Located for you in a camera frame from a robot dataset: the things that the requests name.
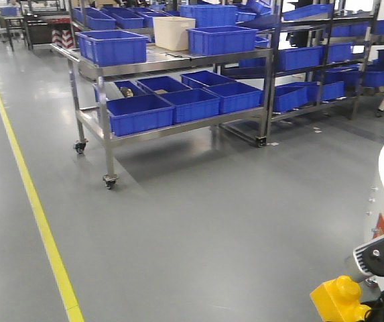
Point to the yellow toy brick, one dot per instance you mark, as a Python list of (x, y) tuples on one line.
[(339, 300)]

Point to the blue bin lower front right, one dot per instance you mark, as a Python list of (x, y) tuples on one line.
[(235, 96)]

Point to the blue bin lower front middle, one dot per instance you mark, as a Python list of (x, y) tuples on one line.
[(193, 104)]

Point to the blue bin lower front left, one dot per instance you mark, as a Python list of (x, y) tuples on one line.
[(140, 113)]

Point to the blue bin on trolley right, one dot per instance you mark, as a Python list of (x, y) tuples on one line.
[(212, 41)]

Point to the blue bin on trolley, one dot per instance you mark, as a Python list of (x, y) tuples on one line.
[(112, 47), (212, 41)]

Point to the blue bin on trolley left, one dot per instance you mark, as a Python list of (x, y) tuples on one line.
[(112, 47)]

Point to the steel shelf rack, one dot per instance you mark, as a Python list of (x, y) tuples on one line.
[(307, 60)]

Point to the steel trolley table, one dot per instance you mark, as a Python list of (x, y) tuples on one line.
[(111, 85)]

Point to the beige plastic box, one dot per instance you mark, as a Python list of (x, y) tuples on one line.
[(171, 33)]

